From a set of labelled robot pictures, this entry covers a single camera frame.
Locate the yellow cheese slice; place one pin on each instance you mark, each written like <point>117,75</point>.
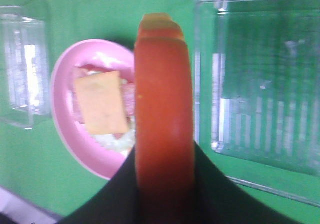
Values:
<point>100,100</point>

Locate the toast bread slice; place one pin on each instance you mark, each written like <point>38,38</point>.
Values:
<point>164,115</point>
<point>103,104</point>

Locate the pink round plate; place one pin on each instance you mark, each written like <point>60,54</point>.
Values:
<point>101,53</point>

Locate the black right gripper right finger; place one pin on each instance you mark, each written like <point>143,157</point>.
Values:
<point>219,200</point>

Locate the right clear plastic container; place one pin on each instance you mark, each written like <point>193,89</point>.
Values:
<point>257,93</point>

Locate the clear plastic container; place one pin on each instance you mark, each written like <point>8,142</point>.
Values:
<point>257,93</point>
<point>24,66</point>

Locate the left clear plastic container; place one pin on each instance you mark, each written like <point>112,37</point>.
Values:
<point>24,66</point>

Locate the bacon strip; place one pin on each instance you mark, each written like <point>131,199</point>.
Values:
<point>127,88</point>

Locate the green lettuce leaf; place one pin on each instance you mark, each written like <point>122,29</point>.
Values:
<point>124,142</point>

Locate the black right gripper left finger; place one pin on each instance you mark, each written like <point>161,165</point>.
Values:
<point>116,202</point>

